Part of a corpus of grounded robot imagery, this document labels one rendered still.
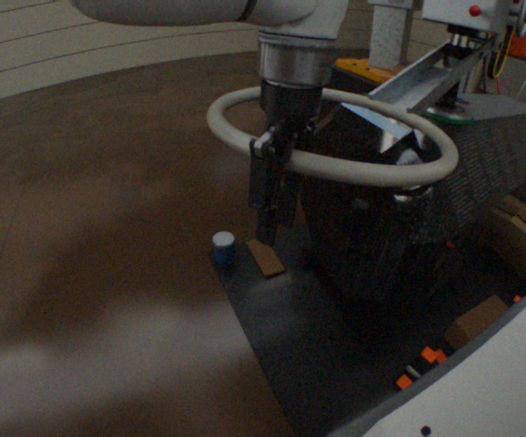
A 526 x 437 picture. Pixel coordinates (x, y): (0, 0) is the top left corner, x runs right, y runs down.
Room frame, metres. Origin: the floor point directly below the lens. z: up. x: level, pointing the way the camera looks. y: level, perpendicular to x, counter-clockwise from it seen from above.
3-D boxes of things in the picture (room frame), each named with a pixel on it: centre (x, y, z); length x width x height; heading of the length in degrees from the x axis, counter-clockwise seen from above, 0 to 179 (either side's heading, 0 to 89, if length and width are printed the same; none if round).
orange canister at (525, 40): (3.58, -3.14, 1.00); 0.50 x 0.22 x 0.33; 114
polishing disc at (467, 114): (1.00, -0.64, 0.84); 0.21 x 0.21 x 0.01
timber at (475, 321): (0.61, -0.93, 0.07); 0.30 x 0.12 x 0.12; 111
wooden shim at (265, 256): (1.11, -0.01, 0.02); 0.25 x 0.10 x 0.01; 23
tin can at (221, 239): (1.10, 0.18, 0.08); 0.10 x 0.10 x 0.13
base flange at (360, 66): (1.96, -0.77, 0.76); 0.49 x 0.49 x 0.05; 23
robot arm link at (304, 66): (0.39, -0.04, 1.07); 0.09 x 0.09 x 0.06
